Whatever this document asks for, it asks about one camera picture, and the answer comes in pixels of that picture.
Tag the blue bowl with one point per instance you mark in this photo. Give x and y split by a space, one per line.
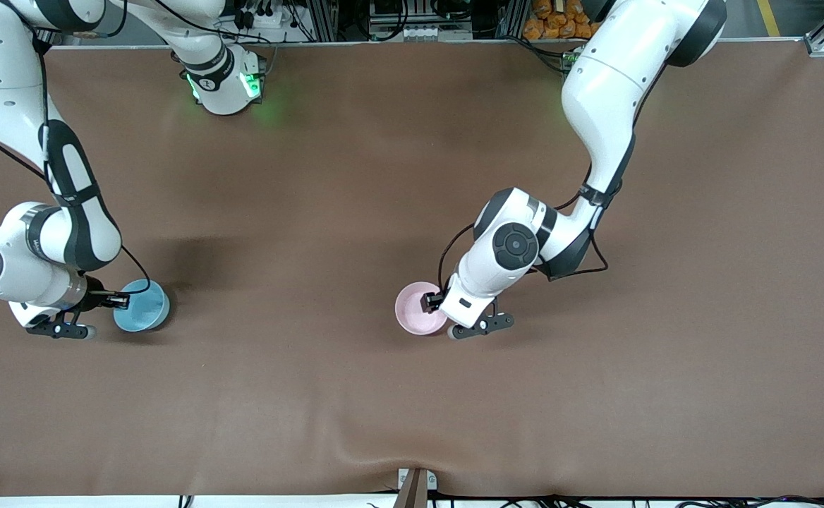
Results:
145 310

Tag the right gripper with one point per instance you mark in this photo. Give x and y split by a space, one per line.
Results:
99 299

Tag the gripper black camera mount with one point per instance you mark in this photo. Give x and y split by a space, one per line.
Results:
482 326
59 330

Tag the right gripper black camera mount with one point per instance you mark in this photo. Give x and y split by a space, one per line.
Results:
59 330

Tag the brown table mat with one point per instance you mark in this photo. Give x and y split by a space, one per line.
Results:
412 176

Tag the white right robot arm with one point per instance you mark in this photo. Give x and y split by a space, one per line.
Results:
3 70

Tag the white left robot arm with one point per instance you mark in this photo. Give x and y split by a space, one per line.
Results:
602 92

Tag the metal camera bracket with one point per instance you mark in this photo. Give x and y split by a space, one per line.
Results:
415 487

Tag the aluminium frame post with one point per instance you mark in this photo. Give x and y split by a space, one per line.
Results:
322 17
512 17

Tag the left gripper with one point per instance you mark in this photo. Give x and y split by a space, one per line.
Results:
431 302

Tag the pile of orange objects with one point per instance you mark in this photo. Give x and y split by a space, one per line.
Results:
553 21

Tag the left gripper black camera mount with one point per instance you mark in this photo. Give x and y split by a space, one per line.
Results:
482 326

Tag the white power strip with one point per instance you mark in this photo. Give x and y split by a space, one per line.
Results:
422 32
264 17

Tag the pink bowl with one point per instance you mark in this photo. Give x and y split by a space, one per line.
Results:
412 314

